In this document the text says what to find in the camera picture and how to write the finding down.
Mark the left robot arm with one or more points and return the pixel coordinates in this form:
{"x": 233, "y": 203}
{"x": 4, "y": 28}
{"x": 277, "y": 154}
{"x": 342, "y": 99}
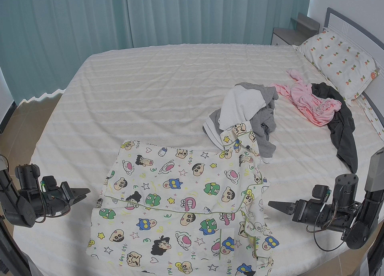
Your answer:
{"x": 27, "y": 208}

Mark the grey bedside table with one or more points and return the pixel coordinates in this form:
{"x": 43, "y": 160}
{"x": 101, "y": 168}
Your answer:
{"x": 288, "y": 33}

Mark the grey and white garment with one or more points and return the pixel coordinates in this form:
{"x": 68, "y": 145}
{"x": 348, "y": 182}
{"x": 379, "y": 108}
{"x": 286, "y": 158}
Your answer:
{"x": 240, "y": 103}

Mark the bed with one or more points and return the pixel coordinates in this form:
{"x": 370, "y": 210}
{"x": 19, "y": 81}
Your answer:
{"x": 150, "y": 88}

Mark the pink garment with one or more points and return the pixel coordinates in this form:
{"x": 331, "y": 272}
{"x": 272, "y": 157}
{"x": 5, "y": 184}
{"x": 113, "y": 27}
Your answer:
{"x": 312, "y": 103}

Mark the white printed pyjama top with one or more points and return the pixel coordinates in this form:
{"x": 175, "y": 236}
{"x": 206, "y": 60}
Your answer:
{"x": 180, "y": 196}

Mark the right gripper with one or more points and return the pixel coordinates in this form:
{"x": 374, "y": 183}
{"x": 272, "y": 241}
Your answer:
{"x": 304, "y": 211}

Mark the black garment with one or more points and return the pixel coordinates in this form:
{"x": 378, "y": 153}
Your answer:
{"x": 345, "y": 130}

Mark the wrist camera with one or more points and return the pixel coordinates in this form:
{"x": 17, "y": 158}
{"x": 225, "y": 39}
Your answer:
{"x": 49, "y": 183}
{"x": 319, "y": 192}

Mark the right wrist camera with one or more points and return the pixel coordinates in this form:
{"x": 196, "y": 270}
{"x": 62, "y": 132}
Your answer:
{"x": 319, "y": 192}

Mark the white printed pillow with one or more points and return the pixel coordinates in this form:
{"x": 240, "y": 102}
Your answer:
{"x": 339, "y": 58}

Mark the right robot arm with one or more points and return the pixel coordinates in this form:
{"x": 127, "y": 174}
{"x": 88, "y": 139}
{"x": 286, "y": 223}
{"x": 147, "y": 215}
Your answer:
{"x": 346, "y": 190}

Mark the blue-green curtain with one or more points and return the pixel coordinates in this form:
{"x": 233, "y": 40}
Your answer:
{"x": 150, "y": 7}

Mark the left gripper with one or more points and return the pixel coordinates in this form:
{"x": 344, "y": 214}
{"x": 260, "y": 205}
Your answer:
{"x": 66, "y": 193}

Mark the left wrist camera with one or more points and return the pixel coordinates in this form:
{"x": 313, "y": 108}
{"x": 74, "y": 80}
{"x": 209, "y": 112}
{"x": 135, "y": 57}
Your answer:
{"x": 49, "y": 183}

